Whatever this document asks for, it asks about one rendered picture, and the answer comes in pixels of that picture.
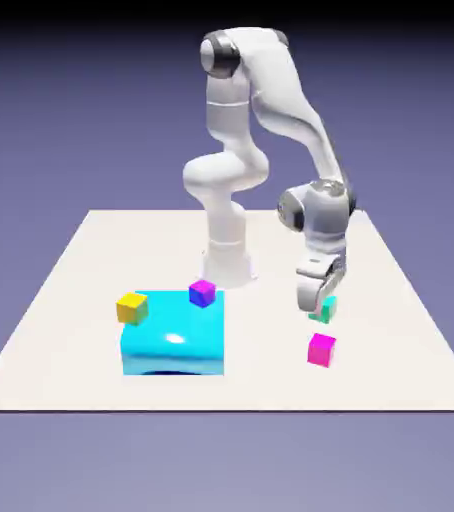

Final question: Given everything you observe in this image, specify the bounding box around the small yellow cube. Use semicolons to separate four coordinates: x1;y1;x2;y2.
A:
115;291;149;325

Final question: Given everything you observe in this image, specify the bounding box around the small magenta cube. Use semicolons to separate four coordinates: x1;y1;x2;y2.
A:
306;332;337;368

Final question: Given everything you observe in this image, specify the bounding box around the large cyan box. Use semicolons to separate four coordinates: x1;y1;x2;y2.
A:
120;289;225;377

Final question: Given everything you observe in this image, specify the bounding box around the small teal cube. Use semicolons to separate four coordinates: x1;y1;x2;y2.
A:
307;295;338;325

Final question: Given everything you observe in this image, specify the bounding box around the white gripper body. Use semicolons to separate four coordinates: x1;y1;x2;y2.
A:
295;255;348;314

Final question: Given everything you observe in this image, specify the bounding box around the small purple cube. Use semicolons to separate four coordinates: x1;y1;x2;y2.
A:
188;279;217;309

